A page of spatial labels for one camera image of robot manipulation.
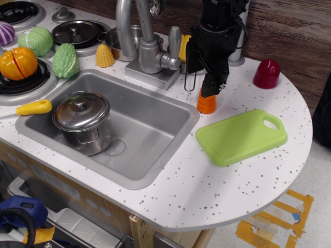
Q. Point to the grey stove knob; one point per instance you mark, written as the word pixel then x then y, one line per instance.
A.
pixel 63 15

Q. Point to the purple toy onion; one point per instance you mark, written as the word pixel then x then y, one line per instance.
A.
pixel 7 33

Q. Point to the green toy bitter gourd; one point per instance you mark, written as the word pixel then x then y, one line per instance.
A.
pixel 65 61

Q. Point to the green toy cabbage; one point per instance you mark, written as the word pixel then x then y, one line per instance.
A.
pixel 38 39

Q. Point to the yellow handled toy knife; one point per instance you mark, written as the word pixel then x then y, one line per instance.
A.
pixel 38 107

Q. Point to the steel pot lid on burner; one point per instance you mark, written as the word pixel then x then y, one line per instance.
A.
pixel 75 32

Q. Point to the steel pot behind faucet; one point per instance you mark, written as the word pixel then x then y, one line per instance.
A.
pixel 132 41

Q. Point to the small steel saucepan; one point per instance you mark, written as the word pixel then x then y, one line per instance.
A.
pixel 189 79

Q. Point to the silver toy faucet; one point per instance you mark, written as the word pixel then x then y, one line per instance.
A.
pixel 153 65

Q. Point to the back left stove burner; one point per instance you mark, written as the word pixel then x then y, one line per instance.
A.
pixel 22 15

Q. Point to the stove burner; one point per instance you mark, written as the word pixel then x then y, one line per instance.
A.
pixel 22 15
pixel 36 86

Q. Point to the orange toy pumpkin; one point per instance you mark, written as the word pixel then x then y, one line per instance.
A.
pixel 18 64

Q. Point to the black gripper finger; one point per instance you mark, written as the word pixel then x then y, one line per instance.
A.
pixel 193 63
pixel 215 80

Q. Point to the yellow tape on floor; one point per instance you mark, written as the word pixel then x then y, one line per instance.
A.
pixel 282 224

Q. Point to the grey metal sink basin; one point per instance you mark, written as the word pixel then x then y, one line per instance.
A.
pixel 148 128

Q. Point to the front left stove burner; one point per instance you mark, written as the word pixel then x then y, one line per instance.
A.
pixel 36 86

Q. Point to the yellow toy corn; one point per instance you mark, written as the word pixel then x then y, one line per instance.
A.
pixel 104 56

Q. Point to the green plastic cutting board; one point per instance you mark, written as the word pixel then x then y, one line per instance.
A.
pixel 240 137

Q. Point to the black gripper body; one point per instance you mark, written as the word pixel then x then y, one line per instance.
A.
pixel 215 47

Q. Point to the steel pot with lid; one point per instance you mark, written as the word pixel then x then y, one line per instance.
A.
pixel 84 120

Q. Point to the orange toy carrot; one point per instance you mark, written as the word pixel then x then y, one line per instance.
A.
pixel 206 105

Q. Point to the yellow toy banana squash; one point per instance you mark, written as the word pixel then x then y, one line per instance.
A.
pixel 183 45

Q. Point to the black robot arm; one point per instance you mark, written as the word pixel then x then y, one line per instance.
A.
pixel 220 15

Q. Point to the blue tool with black cable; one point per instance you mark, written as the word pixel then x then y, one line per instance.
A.
pixel 21 211

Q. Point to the dark red toy pepper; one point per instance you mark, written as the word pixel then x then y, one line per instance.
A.
pixel 267 74

